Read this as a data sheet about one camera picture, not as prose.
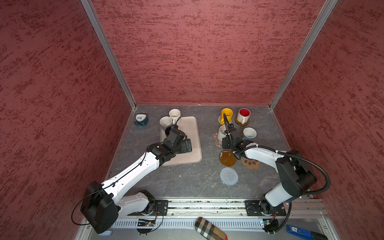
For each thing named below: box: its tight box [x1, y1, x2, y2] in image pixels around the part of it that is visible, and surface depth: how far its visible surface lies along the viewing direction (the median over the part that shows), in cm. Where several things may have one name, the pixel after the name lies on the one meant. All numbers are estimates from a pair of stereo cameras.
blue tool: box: [286, 224, 328, 240], surface depth 67 cm
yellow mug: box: [220, 108, 234, 125], surface depth 108 cm
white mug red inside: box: [236, 107, 251, 125], surface depth 108 cm
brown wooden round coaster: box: [219, 149, 237, 167], surface depth 93 cm
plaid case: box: [194, 217, 228, 240], surface depth 67 cm
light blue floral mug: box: [242, 126, 257, 141], surface depth 95 cm
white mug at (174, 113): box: [168, 108, 181, 124], surface depth 105 cm
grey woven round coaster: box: [220, 167, 239, 186], surface depth 87 cm
